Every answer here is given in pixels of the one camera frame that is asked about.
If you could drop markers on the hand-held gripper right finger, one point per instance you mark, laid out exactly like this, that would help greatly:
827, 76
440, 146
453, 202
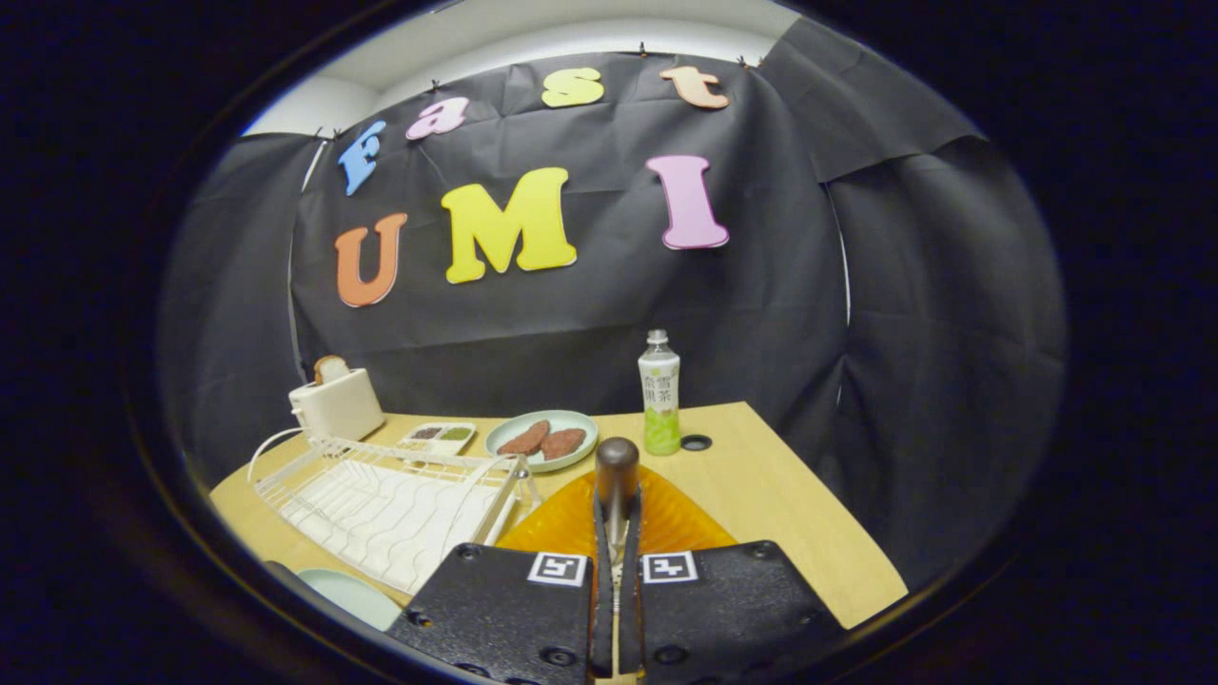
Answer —
630, 618

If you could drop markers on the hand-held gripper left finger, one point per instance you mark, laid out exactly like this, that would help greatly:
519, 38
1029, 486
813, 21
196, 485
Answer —
602, 618

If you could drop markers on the pale green food plate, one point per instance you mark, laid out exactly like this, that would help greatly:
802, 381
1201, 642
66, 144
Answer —
576, 421

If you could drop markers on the white rack drain tray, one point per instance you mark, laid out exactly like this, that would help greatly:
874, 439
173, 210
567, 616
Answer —
381, 518

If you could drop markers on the brown fried meat piece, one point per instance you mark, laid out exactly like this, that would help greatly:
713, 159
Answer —
525, 439
563, 443

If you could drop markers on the green tea bottle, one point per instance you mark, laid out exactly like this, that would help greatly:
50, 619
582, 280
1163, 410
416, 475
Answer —
659, 400

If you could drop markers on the white divided tray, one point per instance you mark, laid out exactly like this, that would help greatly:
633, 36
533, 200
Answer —
447, 447

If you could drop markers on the green beans pile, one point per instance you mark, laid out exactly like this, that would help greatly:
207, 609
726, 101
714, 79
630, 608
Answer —
457, 433

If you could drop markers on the yellow beans pile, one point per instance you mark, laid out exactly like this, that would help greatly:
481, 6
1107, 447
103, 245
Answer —
415, 445

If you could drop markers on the dark red beans pile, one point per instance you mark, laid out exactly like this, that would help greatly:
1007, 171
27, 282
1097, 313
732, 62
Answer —
426, 432

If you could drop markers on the black backdrop cloth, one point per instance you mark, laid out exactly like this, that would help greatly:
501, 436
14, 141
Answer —
571, 342

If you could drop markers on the white toaster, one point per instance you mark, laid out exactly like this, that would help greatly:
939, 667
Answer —
338, 409

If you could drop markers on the toasted bread slice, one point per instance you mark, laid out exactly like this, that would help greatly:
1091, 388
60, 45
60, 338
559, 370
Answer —
331, 369

